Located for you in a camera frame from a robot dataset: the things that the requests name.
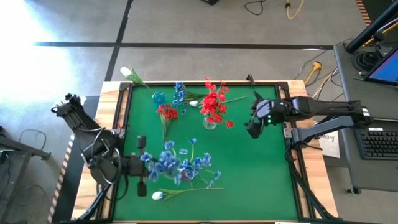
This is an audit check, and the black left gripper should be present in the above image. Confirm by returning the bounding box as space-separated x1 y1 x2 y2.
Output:
124 135 147 198

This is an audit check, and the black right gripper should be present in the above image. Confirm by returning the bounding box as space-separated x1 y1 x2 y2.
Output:
244 91 278 140

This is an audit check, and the white artificial tulip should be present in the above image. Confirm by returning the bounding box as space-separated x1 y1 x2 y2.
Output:
188 95 249 108
151 187 224 202
120 66 150 90

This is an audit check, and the clear textured glass vase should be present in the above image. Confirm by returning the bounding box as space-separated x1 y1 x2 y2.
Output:
202 116 218 131

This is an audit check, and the blue glass vase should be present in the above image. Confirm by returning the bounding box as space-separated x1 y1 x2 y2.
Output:
152 91 167 106

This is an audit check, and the green table mat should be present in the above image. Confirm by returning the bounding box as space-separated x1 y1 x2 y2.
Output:
113 85 299 221

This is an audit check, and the black diagonal strut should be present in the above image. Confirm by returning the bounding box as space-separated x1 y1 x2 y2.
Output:
285 149 336 222
77 183 108 222

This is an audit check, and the white paper sheet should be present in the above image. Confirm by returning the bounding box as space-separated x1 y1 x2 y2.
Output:
318 130 341 159

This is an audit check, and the black striped-edge floor mat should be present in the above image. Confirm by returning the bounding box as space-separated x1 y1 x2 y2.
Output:
46 95 100 224

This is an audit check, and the grey desk top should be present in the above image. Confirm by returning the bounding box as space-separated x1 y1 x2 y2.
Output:
333 42 398 122

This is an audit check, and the grey metal stand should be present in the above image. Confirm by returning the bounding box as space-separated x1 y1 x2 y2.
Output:
0 126 52 224

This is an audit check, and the black computer keyboard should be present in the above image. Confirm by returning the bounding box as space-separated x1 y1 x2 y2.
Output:
355 128 398 161

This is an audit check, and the grey keyboard shelf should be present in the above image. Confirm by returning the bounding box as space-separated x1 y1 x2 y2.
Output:
338 116 398 193

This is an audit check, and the laptop with blue screen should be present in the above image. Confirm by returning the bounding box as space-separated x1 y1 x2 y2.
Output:
365 46 398 87

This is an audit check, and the black diagonal pole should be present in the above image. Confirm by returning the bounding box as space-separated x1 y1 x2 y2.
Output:
346 0 398 54

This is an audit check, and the black table frame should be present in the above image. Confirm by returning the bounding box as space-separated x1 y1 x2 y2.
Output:
104 81 312 223

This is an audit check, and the white floor cable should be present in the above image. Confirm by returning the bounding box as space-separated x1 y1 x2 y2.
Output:
309 67 339 103

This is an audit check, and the yellow plug with cable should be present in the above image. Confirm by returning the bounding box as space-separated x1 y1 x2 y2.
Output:
303 61 323 85

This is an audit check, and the black floor cable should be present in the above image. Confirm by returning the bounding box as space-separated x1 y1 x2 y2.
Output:
244 0 265 16

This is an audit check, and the yellow floor cable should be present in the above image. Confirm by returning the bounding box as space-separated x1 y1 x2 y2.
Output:
285 0 306 20

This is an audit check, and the coiled black cable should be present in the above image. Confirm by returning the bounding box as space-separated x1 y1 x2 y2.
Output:
354 49 384 73

